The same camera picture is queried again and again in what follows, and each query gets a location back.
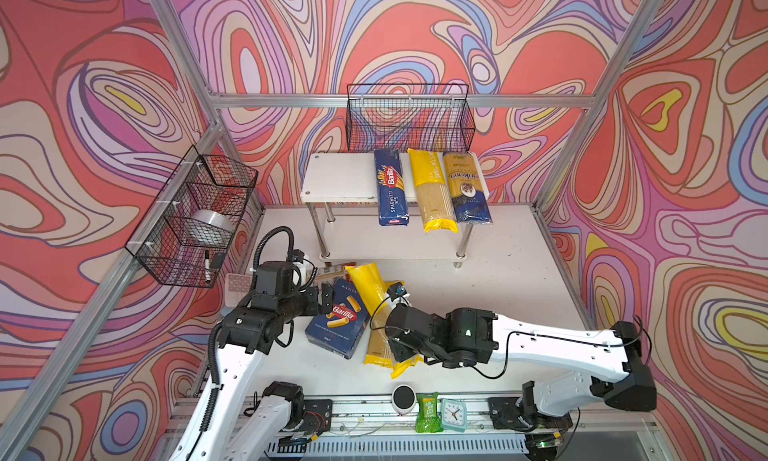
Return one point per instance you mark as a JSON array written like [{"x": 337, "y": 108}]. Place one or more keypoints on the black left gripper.
[{"x": 312, "y": 306}]

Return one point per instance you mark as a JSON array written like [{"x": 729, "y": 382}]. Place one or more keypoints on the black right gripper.
[{"x": 401, "y": 352}]

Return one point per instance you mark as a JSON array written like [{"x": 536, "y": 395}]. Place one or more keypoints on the blue Barilla rigatoni box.
[{"x": 341, "y": 330}]

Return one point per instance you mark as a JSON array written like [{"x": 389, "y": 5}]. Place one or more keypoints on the red spaghetti bag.
[{"x": 330, "y": 275}]

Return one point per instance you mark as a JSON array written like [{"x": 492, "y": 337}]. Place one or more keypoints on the yellow spaghetti bag with barcode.
[{"x": 367, "y": 275}]

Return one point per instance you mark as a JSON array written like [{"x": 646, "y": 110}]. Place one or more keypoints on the yellow Pastatime spaghetti bag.
[
  {"x": 433, "y": 196},
  {"x": 379, "y": 305}
]

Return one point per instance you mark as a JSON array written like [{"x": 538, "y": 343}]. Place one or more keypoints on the blue Barilla spaghetti box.
[{"x": 392, "y": 203}]

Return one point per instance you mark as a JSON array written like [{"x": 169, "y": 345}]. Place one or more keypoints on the blue Ankara spaghetti bag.
[{"x": 466, "y": 189}]

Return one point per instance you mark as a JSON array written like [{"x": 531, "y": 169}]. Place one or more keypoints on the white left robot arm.
[{"x": 280, "y": 291}]

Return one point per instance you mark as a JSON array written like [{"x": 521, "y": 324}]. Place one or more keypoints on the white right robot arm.
[{"x": 597, "y": 365}]

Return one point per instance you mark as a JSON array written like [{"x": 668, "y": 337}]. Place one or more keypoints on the white two-tier shelf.
[{"x": 340, "y": 192}]

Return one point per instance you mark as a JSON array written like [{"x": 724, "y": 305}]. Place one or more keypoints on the round black white speaker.
[{"x": 403, "y": 399}]

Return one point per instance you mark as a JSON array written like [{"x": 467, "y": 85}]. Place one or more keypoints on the green snack bag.
[{"x": 428, "y": 418}]

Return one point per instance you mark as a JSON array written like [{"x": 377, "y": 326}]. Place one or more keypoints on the teal alarm clock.
[{"x": 454, "y": 416}]

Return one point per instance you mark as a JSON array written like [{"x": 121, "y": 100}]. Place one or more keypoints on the white tape roll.
[{"x": 210, "y": 228}]

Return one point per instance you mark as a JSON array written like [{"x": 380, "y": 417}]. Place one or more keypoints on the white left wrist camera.
[{"x": 307, "y": 269}]

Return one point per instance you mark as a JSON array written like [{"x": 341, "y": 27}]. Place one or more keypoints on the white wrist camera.
[
  {"x": 397, "y": 293},
  {"x": 307, "y": 269}
]

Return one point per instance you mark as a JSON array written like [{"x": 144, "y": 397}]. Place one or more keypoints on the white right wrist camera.
[{"x": 397, "y": 293}]

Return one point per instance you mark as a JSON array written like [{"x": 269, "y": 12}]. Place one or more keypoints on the black wire basket left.
[{"x": 185, "y": 237}]

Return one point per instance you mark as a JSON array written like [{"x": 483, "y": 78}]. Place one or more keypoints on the black wire basket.
[
  {"x": 185, "y": 237},
  {"x": 408, "y": 115}
]

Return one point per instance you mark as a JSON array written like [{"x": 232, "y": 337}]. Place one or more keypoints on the black wire basket back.
[{"x": 408, "y": 115}]

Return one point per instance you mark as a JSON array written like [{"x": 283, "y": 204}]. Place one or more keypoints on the aluminium frame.
[{"x": 101, "y": 100}]

